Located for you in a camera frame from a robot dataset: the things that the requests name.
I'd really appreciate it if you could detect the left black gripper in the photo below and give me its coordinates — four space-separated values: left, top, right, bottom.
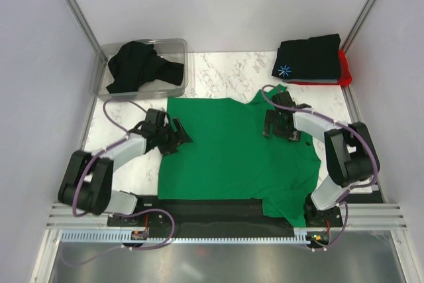
156 117 192 156

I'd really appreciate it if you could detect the green t shirt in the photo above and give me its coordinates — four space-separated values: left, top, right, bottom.
158 92 321 227

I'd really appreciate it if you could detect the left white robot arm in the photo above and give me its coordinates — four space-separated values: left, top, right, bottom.
58 112 193 225

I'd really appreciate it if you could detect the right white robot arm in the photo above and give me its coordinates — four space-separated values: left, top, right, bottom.
263 108 380 226

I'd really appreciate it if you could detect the folded black t shirt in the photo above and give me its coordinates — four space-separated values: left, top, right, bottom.
272 34 341 79

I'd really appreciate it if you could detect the folded red t shirt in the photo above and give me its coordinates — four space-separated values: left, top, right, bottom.
289 50 352 87

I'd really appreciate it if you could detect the crumpled black t shirt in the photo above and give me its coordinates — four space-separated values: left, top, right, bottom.
107 41 184 93

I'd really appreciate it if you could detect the clear plastic bin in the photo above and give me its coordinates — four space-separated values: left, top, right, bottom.
89 38 189 101

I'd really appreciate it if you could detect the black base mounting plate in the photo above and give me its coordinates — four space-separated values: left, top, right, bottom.
105 193 387 239

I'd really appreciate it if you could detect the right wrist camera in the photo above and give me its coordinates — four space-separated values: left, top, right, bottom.
272 91 296 108

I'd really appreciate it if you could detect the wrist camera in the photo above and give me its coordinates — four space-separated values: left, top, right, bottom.
272 91 296 108
144 108 168 127

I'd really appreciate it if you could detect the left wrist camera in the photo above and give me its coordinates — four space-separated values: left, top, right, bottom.
144 108 168 127

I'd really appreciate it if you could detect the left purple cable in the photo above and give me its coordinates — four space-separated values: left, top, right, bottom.
71 97 177 253

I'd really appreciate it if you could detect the white slotted cable duct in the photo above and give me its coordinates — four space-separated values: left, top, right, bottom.
59 228 329 244

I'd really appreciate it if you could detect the right aluminium frame post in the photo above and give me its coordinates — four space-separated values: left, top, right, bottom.
342 0 378 53

